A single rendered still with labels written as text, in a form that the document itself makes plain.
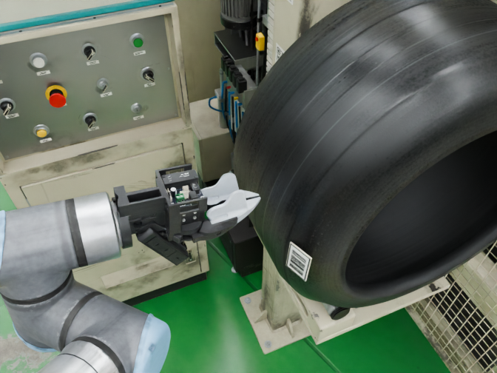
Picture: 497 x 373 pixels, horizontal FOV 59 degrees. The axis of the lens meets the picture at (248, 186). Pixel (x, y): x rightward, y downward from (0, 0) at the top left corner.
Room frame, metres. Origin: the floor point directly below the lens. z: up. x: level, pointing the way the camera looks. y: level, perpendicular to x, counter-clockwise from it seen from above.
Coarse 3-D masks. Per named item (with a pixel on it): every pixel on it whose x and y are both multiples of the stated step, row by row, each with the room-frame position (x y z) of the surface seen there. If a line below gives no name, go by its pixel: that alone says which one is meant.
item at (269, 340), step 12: (240, 300) 0.92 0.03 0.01; (252, 300) 0.92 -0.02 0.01; (252, 312) 0.86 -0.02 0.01; (252, 324) 0.81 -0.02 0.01; (264, 324) 0.81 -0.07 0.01; (300, 324) 0.81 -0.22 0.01; (264, 336) 0.76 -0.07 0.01; (276, 336) 0.76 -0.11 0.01; (288, 336) 0.76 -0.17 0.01; (300, 336) 0.76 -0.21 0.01; (264, 348) 0.71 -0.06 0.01; (276, 348) 0.71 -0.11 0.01
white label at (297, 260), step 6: (294, 246) 0.36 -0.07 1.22; (288, 252) 0.37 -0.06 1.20; (294, 252) 0.36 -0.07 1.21; (300, 252) 0.35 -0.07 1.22; (288, 258) 0.37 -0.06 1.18; (294, 258) 0.36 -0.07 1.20; (300, 258) 0.35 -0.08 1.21; (306, 258) 0.35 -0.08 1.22; (288, 264) 0.36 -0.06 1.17; (294, 264) 0.36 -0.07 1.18; (300, 264) 0.35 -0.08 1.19; (306, 264) 0.34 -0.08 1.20; (294, 270) 0.36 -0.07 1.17; (300, 270) 0.35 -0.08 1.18; (306, 270) 0.34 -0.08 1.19; (300, 276) 0.35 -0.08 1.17; (306, 276) 0.34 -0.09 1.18
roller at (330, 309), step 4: (324, 304) 0.44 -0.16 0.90; (328, 304) 0.43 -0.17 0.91; (328, 308) 0.43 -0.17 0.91; (332, 308) 0.42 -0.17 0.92; (336, 308) 0.42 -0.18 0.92; (340, 308) 0.42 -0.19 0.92; (344, 308) 0.42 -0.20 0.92; (348, 308) 0.42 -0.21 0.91; (328, 312) 0.42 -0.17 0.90; (332, 312) 0.42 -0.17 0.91; (336, 312) 0.41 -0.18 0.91; (340, 312) 0.41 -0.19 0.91; (344, 312) 0.42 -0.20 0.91; (348, 312) 0.42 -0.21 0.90; (332, 316) 0.41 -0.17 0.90; (336, 316) 0.41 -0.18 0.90; (340, 316) 0.42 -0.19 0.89; (344, 316) 0.42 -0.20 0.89
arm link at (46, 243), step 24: (0, 216) 0.33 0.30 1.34; (24, 216) 0.33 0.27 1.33; (48, 216) 0.33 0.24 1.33; (72, 216) 0.33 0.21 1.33; (0, 240) 0.29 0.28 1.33; (24, 240) 0.30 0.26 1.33; (48, 240) 0.30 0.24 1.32; (72, 240) 0.31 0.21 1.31; (0, 264) 0.27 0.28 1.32; (24, 264) 0.28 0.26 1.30; (48, 264) 0.29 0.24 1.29; (72, 264) 0.30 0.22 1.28; (0, 288) 0.27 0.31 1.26; (24, 288) 0.27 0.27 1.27; (48, 288) 0.28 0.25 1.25
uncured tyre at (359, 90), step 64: (384, 0) 0.62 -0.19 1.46; (448, 0) 0.61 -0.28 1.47; (320, 64) 0.54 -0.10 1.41; (384, 64) 0.49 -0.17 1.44; (448, 64) 0.46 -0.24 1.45; (256, 128) 0.53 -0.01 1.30; (320, 128) 0.45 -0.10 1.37; (384, 128) 0.41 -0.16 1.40; (448, 128) 0.41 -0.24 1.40; (256, 192) 0.47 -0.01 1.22; (320, 192) 0.38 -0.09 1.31; (384, 192) 0.38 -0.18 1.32; (448, 192) 0.67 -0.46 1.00; (320, 256) 0.35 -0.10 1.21; (384, 256) 0.55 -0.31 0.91; (448, 256) 0.49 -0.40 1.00
